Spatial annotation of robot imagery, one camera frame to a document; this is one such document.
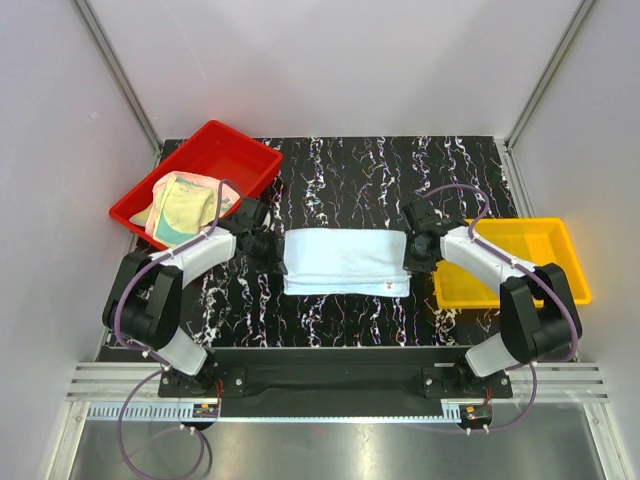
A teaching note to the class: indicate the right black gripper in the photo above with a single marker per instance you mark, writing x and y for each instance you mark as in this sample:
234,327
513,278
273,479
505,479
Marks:
409,263

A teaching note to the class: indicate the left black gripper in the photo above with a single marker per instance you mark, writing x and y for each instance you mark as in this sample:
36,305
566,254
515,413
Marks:
274,264

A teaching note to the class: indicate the light blue towel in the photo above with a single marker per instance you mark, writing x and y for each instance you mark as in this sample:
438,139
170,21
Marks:
323,261

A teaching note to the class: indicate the pastel yellow pink towel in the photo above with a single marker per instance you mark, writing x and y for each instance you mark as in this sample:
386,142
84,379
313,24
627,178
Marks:
183,205

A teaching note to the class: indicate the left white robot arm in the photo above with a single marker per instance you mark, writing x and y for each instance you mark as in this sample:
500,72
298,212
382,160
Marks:
143,308

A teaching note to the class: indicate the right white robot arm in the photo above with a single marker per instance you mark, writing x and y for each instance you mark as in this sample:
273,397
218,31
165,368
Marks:
538,315

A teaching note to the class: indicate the yellow plastic bin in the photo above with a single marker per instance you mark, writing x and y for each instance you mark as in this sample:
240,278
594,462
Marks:
538,240

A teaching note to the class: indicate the red plastic bin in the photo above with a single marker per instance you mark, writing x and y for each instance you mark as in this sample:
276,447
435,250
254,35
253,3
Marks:
215,150

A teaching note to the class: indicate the left connector box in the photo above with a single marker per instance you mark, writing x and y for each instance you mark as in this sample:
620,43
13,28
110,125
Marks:
206,410

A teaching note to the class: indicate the connector box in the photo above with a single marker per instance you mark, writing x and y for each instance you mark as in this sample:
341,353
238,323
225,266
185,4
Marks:
481,414
206,410

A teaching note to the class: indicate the right connector box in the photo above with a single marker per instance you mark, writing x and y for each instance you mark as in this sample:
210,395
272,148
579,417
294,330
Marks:
481,414

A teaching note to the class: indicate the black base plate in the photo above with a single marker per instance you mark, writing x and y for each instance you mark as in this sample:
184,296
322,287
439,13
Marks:
245,380

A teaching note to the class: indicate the aluminium rail frame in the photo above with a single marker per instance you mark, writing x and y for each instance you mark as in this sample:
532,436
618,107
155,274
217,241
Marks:
580,382

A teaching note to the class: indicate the white slotted cable duct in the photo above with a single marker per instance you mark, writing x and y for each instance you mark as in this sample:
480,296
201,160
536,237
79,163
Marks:
144,411

